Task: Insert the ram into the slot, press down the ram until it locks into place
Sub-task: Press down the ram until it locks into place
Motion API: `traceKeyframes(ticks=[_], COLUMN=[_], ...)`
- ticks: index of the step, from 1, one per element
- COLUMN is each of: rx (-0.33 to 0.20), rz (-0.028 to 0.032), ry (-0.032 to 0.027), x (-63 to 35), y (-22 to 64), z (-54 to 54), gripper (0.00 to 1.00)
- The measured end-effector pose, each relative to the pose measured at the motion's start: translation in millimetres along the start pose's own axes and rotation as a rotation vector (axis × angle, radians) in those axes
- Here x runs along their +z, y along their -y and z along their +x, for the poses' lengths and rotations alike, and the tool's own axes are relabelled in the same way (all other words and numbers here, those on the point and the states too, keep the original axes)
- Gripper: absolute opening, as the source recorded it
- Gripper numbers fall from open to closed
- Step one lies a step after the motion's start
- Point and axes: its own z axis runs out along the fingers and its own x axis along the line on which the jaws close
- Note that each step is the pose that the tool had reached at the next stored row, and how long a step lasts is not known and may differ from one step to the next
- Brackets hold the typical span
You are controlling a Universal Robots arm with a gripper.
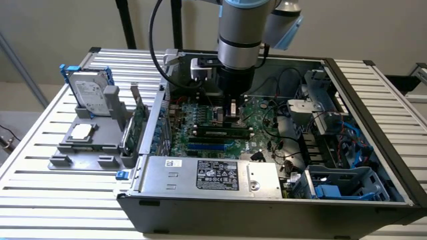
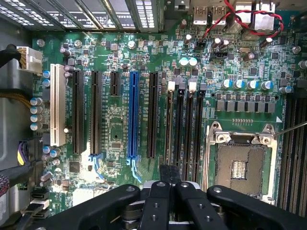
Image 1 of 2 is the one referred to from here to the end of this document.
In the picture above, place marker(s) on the grey parts rack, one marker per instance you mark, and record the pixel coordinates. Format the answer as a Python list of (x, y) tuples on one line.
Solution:
[(90, 150)]

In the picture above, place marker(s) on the black RAM stick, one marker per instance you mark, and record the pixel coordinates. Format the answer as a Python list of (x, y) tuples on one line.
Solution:
[(221, 135), (217, 129)]

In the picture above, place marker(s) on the silver power supply unit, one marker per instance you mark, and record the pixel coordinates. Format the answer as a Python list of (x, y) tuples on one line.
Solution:
[(187, 175)]

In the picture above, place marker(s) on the grey slanted post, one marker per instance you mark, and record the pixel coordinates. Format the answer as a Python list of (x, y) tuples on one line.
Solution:
[(23, 72)]

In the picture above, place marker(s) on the hard disk in blue bracket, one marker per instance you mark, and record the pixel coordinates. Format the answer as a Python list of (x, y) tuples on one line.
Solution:
[(90, 95)]

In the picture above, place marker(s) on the blue case latch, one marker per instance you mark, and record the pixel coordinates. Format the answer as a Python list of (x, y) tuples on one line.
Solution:
[(122, 175)]

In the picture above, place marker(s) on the aluminium frame profile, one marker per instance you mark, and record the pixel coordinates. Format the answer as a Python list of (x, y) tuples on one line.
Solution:
[(417, 82)]

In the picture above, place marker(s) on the CPU socket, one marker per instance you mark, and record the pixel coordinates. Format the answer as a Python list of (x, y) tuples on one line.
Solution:
[(218, 113)]

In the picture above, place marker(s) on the blue expansion slot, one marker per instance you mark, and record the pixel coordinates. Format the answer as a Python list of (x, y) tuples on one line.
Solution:
[(210, 147)]

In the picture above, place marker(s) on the green graphics card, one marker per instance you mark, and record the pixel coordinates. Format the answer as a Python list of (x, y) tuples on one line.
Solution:
[(138, 125)]

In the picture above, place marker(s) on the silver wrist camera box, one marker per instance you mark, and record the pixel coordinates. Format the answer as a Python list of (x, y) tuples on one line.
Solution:
[(202, 68)]

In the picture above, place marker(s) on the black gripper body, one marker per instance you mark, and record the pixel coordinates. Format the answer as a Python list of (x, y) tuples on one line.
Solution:
[(235, 80)]

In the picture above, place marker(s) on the silver CPU chip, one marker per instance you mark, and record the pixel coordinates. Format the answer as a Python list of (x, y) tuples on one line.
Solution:
[(81, 131)]

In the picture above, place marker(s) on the silver metal disk bay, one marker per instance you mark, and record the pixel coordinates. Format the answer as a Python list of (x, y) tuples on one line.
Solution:
[(317, 100)]

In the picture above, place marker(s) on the black stand pole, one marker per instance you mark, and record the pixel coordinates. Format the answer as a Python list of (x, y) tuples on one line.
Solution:
[(127, 25), (177, 25)]

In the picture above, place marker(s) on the black open PC case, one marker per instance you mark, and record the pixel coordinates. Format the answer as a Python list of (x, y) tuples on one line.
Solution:
[(267, 217)]

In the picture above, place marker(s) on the grey blue disk bay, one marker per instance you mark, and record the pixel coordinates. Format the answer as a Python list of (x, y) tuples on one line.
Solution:
[(348, 182)]

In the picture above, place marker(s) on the green motherboard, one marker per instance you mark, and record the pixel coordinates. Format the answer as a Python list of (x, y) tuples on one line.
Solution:
[(201, 117)]

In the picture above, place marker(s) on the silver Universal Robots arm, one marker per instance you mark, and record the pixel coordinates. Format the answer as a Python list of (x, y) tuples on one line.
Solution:
[(238, 35)]

